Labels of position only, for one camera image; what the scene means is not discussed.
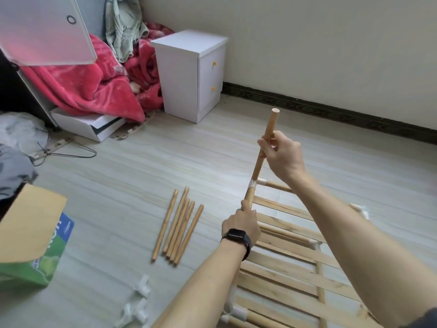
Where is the white box cabinet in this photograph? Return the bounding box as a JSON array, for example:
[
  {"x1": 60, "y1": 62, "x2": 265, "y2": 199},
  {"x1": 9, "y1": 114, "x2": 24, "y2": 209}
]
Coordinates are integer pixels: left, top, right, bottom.
[{"x1": 150, "y1": 30, "x2": 229, "y2": 124}]

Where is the red fleece blanket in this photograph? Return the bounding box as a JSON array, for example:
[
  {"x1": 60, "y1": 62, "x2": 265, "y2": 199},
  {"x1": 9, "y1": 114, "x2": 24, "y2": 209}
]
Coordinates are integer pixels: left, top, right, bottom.
[{"x1": 20, "y1": 24, "x2": 175, "y2": 123}]

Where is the person's left hand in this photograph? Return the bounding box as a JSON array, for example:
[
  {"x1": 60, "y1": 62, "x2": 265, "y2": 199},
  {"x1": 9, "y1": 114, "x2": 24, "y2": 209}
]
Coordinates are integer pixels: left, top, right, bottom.
[{"x1": 221, "y1": 199, "x2": 262, "y2": 246}]

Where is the wire clothes hanger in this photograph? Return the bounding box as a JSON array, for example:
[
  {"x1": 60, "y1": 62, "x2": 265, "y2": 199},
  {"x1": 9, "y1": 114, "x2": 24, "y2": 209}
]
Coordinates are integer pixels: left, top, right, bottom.
[{"x1": 30, "y1": 136, "x2": 98, "y2": 167}]

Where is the person's right hand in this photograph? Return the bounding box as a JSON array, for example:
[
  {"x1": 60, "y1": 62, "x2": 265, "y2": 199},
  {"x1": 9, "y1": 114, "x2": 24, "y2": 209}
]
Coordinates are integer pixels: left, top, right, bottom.
[{"x1": 257, "y1": 130, "x2": 308, "y2": 189}]

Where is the pale green cloth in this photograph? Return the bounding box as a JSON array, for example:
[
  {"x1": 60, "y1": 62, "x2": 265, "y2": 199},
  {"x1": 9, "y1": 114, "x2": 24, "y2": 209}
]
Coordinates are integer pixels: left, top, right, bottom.
[{"x1": 104, "y1": 0, "x2": 150, "y2": 64}]

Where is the person's left forearm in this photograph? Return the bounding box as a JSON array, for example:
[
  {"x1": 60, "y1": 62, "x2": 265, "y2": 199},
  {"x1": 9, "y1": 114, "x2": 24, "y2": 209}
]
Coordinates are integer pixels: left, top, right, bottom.
[{"x1": 152, "y1": 239, "x2": 247, "y2": 328}]

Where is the person's black shirt sleeve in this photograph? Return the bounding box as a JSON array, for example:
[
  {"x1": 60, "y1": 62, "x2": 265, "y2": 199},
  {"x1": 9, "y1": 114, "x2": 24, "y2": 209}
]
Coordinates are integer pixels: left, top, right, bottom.
[{"x1": 403, "y1": 307, "x2": 437, "y2": 328}]

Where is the black smartwatch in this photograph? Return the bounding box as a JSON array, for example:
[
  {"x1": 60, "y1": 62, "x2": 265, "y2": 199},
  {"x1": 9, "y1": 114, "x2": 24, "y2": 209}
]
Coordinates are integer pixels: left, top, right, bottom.
[{"x1": 220, "y1": 229, "x2": 252, "y2": 261}]

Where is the green cardboard box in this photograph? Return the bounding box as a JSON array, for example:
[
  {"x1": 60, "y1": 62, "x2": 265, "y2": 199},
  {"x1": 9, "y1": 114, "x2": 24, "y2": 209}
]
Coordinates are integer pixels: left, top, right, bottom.
[{"x1": 0, "y1": 182, "x2": 75, "y2": 287}]

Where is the flat white box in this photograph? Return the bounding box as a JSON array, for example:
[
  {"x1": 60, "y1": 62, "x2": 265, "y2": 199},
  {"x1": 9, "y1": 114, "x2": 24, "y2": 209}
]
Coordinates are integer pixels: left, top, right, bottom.
[{"x1": 51, "y1": 109, "x2": 127, "y2": 143}]

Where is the white plastic bag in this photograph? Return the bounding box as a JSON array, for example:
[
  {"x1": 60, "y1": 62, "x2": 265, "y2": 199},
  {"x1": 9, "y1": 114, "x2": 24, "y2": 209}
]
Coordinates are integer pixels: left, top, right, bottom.
[{"x1": 0, "y1": 111, "x2": 50, "y2": 156}]

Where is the white plastic door panel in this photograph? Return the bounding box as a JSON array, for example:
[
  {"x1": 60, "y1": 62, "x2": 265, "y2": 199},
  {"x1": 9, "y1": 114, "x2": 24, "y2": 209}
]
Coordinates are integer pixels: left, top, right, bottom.
[{"x1": 0, "y1": 0, "x2": 98, "y2": 67}]

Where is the person's right forearm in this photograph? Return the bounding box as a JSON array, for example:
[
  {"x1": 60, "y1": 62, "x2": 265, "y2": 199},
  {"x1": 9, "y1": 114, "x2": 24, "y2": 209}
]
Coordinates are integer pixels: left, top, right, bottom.
[{"x1": 290, "y1": 173, "x2": 437, "y2": 328}]

